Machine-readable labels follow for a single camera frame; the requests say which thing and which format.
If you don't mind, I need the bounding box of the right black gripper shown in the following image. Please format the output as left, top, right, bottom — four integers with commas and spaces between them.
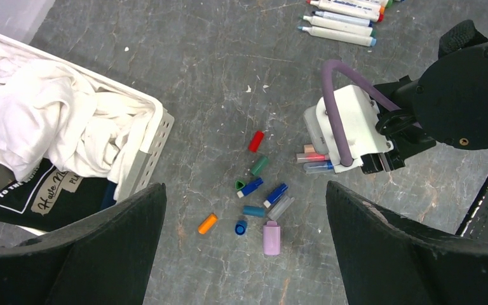
360, 143, 436, 174

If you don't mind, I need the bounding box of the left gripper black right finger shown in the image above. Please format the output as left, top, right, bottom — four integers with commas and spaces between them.
325, 181, 488, 304

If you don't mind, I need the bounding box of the white plastic basket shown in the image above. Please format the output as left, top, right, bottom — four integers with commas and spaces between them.
0, 24, 176, 236

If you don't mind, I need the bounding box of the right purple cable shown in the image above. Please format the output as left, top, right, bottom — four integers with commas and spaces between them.
320, 58, 422, 167

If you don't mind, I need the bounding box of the clear grey pen cap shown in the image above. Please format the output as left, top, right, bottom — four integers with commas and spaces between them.
267, 195, 295, 220

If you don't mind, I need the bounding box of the black cloth with label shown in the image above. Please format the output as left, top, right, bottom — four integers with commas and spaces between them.
0, 159, 116, 231

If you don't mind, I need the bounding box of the pink highlighter cap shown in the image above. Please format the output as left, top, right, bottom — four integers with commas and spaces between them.
263, 220, 281, 256

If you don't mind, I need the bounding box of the orange marker cap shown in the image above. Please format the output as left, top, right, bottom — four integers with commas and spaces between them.
198, 213, 218, 234

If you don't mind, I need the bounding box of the grey blue pen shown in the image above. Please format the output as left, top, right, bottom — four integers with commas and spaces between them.
303, 161, 334, 174

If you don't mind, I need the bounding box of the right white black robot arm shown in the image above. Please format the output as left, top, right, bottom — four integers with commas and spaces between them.
362, 20, 488, 174

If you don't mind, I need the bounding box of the green cap white marker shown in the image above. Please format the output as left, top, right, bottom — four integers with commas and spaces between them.
302, 15, 376, 37

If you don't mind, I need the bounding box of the white crumpled cloth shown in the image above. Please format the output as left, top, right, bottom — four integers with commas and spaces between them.
0, 42, 159, 184

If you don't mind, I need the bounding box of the teal marker cap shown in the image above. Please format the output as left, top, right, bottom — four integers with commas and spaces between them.
242, 205, 266, 218

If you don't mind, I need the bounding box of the beige pen cap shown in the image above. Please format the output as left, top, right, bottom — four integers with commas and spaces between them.
303, 144, 316, 154

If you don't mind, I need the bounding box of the clear pink pen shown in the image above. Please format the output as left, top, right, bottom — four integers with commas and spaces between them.
295, 152, 330, 163

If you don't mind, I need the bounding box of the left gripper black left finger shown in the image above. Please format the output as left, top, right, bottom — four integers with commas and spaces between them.
0, 184, 167, 304

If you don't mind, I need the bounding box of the green triangular cap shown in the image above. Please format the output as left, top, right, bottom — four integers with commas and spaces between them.
234, 180, 247, 191

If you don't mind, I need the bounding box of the small blue marker cap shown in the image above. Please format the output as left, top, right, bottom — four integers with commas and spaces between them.
234, 220, 248, 236

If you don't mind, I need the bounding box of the red marker cap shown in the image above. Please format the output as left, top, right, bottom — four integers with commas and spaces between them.
248, 130, 264, 153

